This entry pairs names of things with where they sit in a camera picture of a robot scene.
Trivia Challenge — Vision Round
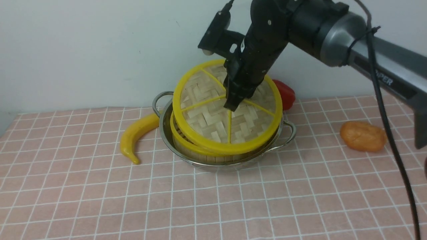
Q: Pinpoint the orange potato-like food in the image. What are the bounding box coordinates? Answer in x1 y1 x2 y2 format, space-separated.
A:
340 121 387 152

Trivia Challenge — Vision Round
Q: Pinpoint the yellow bamboo steamer basket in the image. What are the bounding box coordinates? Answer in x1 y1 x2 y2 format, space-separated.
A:
169 112 278 166

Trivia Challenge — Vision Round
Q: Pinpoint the black cable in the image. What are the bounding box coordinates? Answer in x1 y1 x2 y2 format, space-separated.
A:
354 0 421 240

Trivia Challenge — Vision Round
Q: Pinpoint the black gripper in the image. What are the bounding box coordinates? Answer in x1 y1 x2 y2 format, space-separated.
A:
223 10 288 111

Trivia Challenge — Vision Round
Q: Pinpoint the yellow woven steamer lid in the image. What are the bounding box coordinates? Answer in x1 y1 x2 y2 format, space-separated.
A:
172 59 283 155

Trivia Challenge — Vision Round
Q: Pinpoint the yellow banana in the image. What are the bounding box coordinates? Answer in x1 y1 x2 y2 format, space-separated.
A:
119 113 159 165

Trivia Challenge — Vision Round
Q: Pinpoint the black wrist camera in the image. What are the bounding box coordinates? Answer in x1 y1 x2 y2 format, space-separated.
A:
198 9 244 59

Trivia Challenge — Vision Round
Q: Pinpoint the red bell pepper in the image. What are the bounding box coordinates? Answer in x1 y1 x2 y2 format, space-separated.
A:
273 79 296 111

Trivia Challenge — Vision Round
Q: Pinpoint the stainless steel pot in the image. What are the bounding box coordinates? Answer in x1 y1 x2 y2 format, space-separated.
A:
152 91 297 173

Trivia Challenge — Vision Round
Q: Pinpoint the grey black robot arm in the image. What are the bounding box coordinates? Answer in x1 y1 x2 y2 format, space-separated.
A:
224 0 426 149

